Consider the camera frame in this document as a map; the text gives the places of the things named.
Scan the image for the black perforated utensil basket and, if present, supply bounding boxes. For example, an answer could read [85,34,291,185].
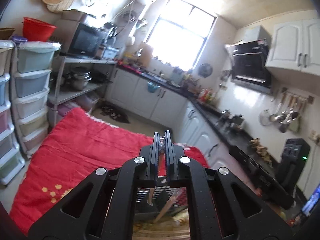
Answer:
[134,176,188,222]

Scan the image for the white lower kitchen cabinets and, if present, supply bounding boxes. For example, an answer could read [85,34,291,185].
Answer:
[106,67,233,169]

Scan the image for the hanging ladles and utensils rack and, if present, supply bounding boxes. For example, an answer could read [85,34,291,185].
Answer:
[259,87,315,133]

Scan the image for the bright kitchen window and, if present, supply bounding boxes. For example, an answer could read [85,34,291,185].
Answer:
[146,0,215,70]

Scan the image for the wrapped chopsticks pile front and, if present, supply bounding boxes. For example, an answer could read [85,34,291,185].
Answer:
[146,188,183,224]

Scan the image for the red floral quilt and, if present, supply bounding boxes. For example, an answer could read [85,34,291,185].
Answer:
[1,108,206,239]

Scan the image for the smartphone with lit screen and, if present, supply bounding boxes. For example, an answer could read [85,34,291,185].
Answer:
[302,185,320,217]

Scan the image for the black kettle on counter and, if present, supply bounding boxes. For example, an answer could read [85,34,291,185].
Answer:
[220,109,244,132]

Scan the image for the black air fryer appliance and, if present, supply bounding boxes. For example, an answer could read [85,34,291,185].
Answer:
[276,138,310,194]

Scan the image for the pastel drawer tower left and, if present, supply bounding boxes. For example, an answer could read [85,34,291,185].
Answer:
[0,40,25,186]

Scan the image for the pastel drawer tower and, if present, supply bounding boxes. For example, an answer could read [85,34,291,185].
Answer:
[10,41,61,158]
[0,40,25,186]

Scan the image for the stainless steel pots stack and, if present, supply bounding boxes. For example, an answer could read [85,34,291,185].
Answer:
[70,67,92,91]

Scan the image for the metal storage shelf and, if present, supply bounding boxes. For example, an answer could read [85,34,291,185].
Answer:
[48,56,117,127]

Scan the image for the black range hood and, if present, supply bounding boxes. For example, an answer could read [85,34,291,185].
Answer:
[225,39,272,94]

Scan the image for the pastel drawer tower right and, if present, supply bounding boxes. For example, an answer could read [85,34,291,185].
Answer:
[10,41,61,158]

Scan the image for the black microwave oven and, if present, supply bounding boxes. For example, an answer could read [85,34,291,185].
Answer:
[67,23,104,58]

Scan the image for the red plastic basin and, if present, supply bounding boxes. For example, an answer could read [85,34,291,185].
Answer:
[22,17,57,42]

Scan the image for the round wall exhaust fan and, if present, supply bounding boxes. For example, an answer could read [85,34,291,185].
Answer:
[197,63,213,79]

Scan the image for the white upper wall cabinet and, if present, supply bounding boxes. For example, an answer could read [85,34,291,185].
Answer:
[265,19,319,76]

